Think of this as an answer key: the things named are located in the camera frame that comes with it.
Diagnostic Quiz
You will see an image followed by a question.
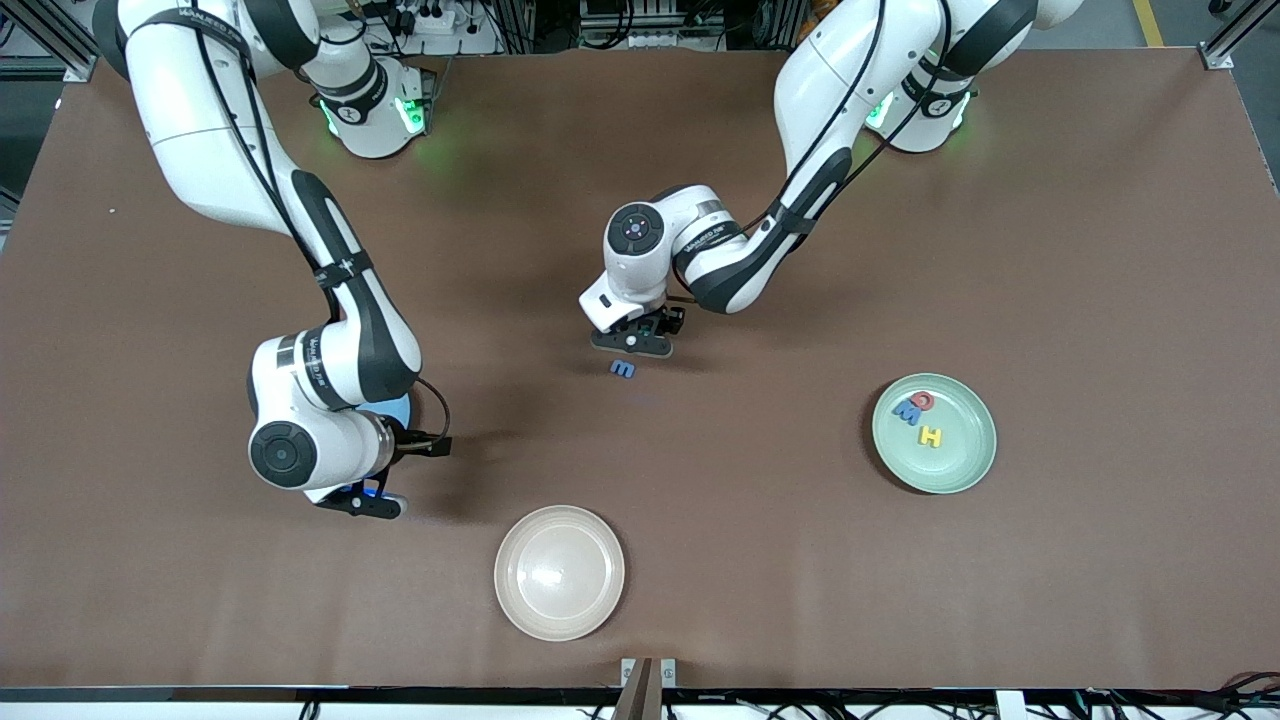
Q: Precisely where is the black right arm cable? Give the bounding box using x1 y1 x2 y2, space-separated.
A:
414 376 453 439

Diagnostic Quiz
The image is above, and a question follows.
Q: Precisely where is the metal equipment rack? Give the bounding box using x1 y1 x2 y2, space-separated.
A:
578 0 723 51

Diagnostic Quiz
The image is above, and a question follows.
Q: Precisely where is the blue plate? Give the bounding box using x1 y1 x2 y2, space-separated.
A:
345 393 414 493

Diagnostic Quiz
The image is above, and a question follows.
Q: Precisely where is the beige plate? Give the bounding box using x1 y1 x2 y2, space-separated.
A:
494 505 626 642

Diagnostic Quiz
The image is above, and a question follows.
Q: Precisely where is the brown camera strut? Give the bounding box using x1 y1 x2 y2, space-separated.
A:
612 657 655 720

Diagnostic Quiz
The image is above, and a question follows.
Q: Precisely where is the black table edge rail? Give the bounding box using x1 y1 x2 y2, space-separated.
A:
0 685 1280 707

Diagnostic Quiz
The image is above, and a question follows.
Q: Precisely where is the small metal bracket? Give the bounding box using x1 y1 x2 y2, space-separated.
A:
620 657 678 690

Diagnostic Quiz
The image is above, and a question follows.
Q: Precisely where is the white power strip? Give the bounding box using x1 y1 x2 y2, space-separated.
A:
385 0 473 37

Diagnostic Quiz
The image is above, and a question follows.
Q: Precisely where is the aluminium frame post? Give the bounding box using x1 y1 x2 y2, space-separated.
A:
0 0 101 83
1198 0 1265 71

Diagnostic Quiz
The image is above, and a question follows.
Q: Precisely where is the green plate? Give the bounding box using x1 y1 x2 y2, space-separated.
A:
871 373 998 495

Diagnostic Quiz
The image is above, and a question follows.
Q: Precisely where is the black red cable bundle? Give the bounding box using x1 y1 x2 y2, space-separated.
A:
1080 670 1280 720

